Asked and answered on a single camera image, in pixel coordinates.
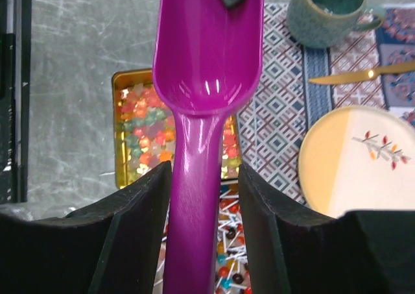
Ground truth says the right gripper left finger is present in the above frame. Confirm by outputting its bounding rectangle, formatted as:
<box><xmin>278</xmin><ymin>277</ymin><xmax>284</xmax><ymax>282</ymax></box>
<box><xmin>1</xmin><ymin>162</ymin><xmax>172</xmax><ymax>293</ymax></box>

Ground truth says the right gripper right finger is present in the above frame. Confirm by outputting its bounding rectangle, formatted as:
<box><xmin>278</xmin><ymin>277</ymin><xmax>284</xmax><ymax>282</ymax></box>
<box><xmin>239</xmin><ymin>164</ymin><xmax>414</xmax><ymax>293</ymax></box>

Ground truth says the tin of lollipops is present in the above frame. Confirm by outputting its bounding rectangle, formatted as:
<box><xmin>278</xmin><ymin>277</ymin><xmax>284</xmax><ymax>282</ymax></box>
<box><xmin>152</xmin><ymin>177</ymin><xmax>254</xmax><ymax>294</ymax></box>

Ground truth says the purple plastic scoop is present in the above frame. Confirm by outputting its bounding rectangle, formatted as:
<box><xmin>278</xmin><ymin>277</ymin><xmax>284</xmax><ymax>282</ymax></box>
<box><xmin>152</xmin><ymin>0</ymin><xmax>264</xmax><ymax>293</ymax></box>

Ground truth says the gold tin of gummy stars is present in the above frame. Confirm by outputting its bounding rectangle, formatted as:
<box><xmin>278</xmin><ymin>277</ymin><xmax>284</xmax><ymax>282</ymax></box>
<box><xmin>111</xmin><ymin>68</ymin><xmax>241</xmax><ymax>190</ymax></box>

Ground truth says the green ceramic mug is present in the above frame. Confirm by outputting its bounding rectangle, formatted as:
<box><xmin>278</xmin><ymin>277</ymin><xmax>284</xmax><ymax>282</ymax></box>
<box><xmin>286</xmin><ymin>0</ymin><xmax>386</xmax><ymax>49</ymax></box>

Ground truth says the cream and orange plate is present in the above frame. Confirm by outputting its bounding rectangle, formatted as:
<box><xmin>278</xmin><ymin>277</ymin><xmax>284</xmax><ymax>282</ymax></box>
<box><xmin>298</xmin><ymin>106</ymin><xmax>414</xmax><ymax>218</ymax></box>

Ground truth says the gold knife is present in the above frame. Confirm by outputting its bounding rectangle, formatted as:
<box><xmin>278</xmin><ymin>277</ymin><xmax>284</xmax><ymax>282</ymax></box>
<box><xmin>308</xmin><ymin>61</ymin><xmax>415</xmax><ymax>85</ymax></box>

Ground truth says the patterned placemat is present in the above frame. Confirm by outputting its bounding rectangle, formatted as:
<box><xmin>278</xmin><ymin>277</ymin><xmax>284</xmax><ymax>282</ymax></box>
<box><xmin>237</xmin><ymin>3</ymin><xmax>414</xmax><ymax>204</ymax></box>

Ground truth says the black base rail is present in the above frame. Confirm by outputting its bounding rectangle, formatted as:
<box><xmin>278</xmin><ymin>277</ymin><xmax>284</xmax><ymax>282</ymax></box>
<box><xmin>1</xmin><ymin>0</ymin><xmax>32</xmax><ymax>204</ymax></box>

